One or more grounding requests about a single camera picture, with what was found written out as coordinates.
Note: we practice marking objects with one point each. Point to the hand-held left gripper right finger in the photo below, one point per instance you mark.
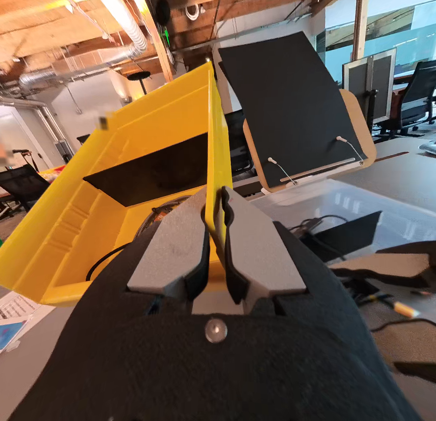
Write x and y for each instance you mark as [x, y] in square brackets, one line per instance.
[265, 254]

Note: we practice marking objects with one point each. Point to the printed paper sheets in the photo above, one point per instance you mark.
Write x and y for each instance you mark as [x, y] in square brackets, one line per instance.
[17, 308]

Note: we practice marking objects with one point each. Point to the grey panel on stand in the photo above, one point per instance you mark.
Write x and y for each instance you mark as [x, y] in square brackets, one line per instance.
[381, 87]

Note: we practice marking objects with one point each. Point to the black foam card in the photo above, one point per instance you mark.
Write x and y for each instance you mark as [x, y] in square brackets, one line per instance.
[347, 235]

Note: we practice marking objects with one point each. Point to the wooden book stand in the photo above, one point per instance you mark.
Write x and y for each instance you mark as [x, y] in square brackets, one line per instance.
[289, 104]

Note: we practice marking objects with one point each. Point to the silver ventilation duct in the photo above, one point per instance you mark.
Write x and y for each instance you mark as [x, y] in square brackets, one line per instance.
[129, 53]

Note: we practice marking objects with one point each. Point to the black bin divider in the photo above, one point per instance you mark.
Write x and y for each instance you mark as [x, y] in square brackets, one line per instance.
[153, 172]

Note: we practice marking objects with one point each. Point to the black office chair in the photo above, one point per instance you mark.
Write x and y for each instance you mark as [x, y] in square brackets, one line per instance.
[419, 87]
[24, 186]

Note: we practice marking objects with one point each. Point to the yellow plastic bin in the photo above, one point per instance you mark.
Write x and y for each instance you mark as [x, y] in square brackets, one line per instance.
[68, 223]

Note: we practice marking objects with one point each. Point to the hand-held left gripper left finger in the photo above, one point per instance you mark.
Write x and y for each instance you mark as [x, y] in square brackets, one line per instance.
[167, 247]

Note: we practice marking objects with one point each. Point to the clear plastic container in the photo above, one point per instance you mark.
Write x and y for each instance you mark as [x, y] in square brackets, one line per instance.
[357, 203]

